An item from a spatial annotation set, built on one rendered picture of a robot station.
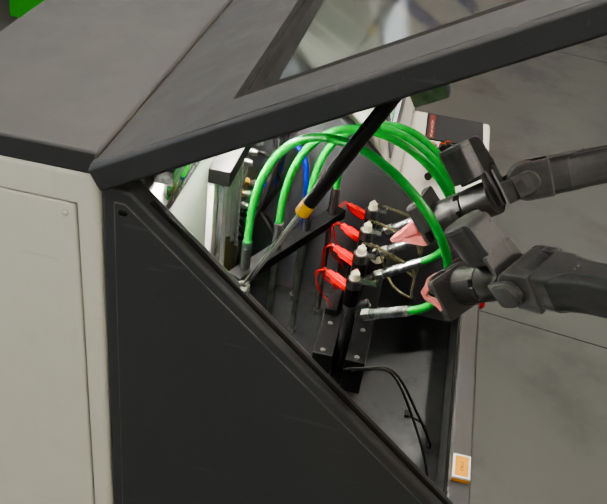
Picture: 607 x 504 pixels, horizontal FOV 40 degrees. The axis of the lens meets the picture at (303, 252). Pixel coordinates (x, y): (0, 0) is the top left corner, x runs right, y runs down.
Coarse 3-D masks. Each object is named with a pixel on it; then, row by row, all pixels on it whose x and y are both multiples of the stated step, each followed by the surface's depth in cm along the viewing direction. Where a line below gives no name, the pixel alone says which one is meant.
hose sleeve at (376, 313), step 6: (396, 306) 134; (402, 306) 133; (408, 306) 132; (372, 312) 136; (378, 312) 135; (384, 312) 135; (390, 312) 134; (396, 312) 133; (402, 312) 132; (372, 318) 137; (378, 318) 136
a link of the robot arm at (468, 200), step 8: (480, 176) 126; (488, 176) 127; (464, 184) 128; (480, 184) 127; (488, 184) 126; (496, 184) 127; (464, 192) 129; (472, 192) 127; (480, 192) 126; (488, 192) 126; (496, 192) 127; (464, 200) 128; (472, 200) 127; (480, 200) 126; (488, 200) 126; (496, 200) 127; (504, 200) 127; (464, 208) 128; (472, 208) 127; (480, 208) 127; (488, 208) 126; (496, 208) 126; (504, 208) 129
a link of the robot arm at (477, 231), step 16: (464, 224) 110; (480, 224) 108; (464, 240) 110; (480, 240) 108; (496, 240) 109; (512, 240) 110; (464, 256) 111; (480, 256) 110; (496, 256) 108; (512, 256) 109; (496, 272) 108; (496, 288) 106; (512, 288) 104; (512, 304) 105
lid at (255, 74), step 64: (256, 0) 141; (320, 0) 129; (384, 0) 114; (448, 0) 102; (512, 0) 92; (576, 0) 79; (192, 64) 121; (256, 64) 107; (320, 64) 101; (384, 64) 86; (448, 64) 83; (512, 64) 82; (128, 128) 106; (192, 128) 95; (256, 128) 92
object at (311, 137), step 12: (288, 144) 131; (300, 144) 130; (276, 156) 133; (372, 156) 122; (264, 168) 136; (384, 168) 122; (264, 180) 138; (396, 180) 122; (252, 192) 140; (408, 192) 121; (252, 204) 141; (420, 204) 121; (252, 216) 143; (432, 216) 121; (252, 228) 145; (432, 228) 122; (444, 240) 122; (444, 252) 122; (444, 264) 123; (408, 312) 132; (420, 312) 130
